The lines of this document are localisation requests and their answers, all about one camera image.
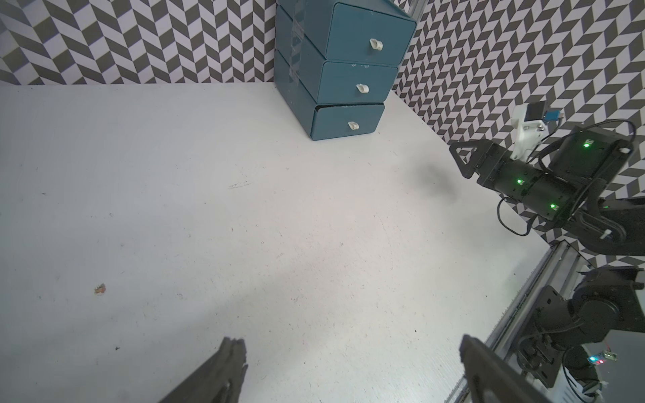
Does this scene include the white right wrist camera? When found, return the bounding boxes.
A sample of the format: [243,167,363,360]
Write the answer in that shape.
[511,101,564,162]

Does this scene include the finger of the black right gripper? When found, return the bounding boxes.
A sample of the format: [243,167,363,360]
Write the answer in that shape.
[448,142,486,179]
[455,139,504,154]

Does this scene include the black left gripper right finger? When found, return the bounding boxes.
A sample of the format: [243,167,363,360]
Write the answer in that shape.
[460,334,549,403]

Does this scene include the teal three-drawer cabinet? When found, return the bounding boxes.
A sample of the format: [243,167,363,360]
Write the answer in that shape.
[274,1,417,141]

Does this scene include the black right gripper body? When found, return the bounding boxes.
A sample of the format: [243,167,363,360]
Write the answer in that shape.
[475,143,542,199]

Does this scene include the aluminium front rail frame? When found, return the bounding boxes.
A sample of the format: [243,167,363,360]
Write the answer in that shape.
[442,238,645,403]

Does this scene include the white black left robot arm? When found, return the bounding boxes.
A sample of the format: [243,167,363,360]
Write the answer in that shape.
[460,267,644,402]

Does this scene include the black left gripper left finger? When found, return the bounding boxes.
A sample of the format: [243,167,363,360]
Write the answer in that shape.
[161,338,248,403]

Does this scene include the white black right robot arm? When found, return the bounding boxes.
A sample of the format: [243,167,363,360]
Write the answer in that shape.
[449,123,644,256]

